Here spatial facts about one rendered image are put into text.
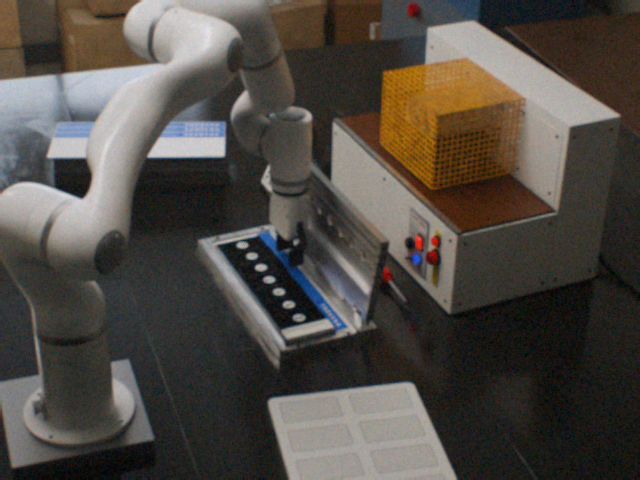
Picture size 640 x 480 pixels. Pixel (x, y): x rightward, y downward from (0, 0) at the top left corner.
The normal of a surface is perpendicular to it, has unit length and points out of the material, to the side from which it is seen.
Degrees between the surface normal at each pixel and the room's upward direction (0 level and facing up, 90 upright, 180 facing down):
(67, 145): 0
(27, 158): 0
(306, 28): 87
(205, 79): 105
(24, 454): 1
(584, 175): 90
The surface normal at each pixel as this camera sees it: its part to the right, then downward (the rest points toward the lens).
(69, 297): 0.18, -0.54
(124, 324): 0.02, -0.86
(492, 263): 0.42, 0.47
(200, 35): -0.26, -0.49
